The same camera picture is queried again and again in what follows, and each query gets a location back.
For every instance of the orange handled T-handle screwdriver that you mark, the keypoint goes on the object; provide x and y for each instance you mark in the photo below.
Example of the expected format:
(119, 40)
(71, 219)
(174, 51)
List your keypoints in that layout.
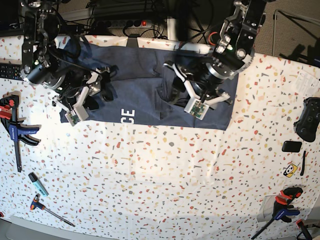
(36, 204)

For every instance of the teal highlighter marker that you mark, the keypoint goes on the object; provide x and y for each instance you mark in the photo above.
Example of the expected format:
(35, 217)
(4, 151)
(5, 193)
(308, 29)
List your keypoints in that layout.
(38, 184)

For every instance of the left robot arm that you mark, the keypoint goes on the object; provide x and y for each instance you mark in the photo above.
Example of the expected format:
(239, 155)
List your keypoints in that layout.
(232, 54)

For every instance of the white power strip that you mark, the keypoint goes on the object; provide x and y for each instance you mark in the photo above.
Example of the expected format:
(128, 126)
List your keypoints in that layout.
(117, 24)

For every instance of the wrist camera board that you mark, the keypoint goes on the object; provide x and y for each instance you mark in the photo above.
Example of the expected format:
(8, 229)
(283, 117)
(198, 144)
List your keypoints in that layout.
(196, 108)
(76, 115)

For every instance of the thin black pen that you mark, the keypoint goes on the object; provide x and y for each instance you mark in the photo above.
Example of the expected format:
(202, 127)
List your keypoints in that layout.
(302, 171)

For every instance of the blue black bar clamp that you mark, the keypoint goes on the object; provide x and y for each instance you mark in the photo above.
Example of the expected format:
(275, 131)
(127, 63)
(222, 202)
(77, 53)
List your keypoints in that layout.
(283, 208)
(18, 133)

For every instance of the blue grey T-shirt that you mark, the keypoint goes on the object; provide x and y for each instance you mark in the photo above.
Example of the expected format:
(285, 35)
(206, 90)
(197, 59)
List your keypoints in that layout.
(142, 89)

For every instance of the black game controller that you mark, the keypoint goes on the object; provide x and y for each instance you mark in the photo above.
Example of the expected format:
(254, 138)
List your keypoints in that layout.
(307, 124)

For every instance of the white paper sheet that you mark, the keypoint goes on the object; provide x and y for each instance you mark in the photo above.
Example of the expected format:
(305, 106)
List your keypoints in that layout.
(307, 84)

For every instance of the clear plastic bag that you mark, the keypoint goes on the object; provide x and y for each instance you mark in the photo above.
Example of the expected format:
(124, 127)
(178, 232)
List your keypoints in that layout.
(266, 209)

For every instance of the white metal table leg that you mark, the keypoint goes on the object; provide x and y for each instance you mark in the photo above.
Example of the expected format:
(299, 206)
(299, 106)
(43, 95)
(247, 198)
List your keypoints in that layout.
(171, 29)

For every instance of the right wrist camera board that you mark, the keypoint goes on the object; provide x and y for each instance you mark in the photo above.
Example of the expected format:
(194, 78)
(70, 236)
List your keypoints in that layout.
(76, 115)

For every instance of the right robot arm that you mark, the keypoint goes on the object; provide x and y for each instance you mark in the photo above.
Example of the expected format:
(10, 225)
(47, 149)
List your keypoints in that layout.
(51, 57)

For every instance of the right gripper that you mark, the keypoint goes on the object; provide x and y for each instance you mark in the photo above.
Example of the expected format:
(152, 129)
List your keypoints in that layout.
(70, 81)

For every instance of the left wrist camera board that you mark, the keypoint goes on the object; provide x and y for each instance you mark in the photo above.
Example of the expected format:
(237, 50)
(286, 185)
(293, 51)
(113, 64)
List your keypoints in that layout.
(196, 108)

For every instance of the yellow cartoon face sticker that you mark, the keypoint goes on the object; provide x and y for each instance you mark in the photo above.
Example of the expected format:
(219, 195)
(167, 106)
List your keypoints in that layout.
(290, 170)

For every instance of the red black clamp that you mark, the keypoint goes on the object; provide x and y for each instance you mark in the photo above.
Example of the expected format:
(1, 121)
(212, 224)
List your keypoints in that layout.
(303, 230)

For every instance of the small black rectangular case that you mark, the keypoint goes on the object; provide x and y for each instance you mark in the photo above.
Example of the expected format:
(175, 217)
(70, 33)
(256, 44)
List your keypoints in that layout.
(291, 146)

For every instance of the black TV remote control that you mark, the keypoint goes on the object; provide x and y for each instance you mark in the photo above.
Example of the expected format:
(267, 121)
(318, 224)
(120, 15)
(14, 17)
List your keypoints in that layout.
(11, 71)

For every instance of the black table clamp bracket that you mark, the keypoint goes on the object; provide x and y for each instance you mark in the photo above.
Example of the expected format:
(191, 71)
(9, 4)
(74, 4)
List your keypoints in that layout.
(132, 41)

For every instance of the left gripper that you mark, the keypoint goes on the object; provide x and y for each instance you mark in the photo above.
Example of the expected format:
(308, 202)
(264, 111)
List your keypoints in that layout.
(203, 83)

